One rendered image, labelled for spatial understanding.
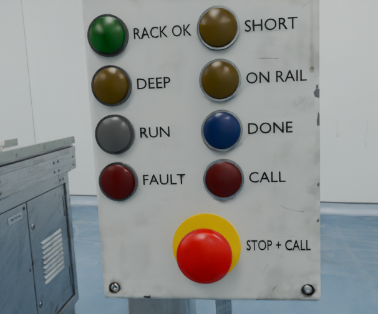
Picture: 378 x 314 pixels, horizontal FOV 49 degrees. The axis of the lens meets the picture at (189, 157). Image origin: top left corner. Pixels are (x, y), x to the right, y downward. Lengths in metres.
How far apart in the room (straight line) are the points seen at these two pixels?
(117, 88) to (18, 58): 4.45
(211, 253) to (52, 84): 4.25
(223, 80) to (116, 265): 0.17
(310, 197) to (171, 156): 0.11
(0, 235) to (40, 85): 3.20
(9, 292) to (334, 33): 3.03
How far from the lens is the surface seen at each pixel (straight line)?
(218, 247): 0.29
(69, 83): 4.38
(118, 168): 0.31
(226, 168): 0.30
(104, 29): 0.31
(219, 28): 0.30
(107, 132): 0.31
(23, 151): 1.51
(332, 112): 3.66
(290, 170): 0.31
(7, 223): 1.53
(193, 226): 0.31
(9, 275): 1.57
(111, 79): 0.31
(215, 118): 0.29
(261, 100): 0.30
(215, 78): 0.29
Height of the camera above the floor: 1.01
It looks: 8 degrees down
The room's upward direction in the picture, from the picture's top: 3 degrees counter-clockwise
